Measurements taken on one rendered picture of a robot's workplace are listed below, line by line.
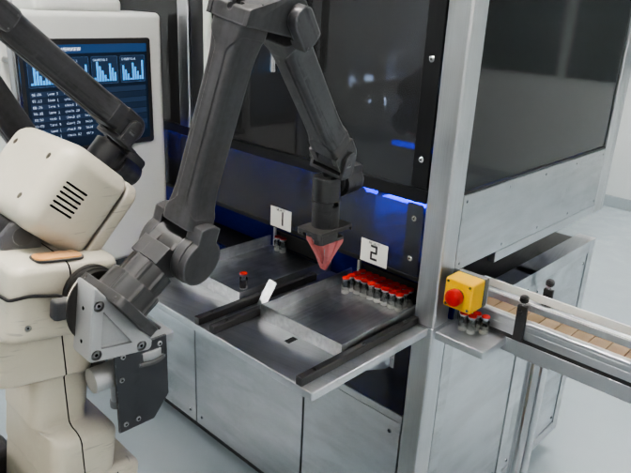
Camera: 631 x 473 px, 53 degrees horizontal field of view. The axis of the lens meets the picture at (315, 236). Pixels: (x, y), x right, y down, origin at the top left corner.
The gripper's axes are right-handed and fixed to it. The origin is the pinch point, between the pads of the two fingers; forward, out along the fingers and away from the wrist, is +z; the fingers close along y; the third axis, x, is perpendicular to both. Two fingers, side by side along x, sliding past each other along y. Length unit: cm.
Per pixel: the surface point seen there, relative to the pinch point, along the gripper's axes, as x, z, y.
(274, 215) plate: 44, 6, 26
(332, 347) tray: -3.5, 18.5, 0.1
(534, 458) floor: -11, 111, 112
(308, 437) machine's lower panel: 26, 74, 25
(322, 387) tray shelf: -10.6, 20.1, -10.6
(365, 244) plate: 9.9, 5.3, 26.3
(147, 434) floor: 101, 108, 13
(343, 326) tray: 3.4, 20.3, 11.4
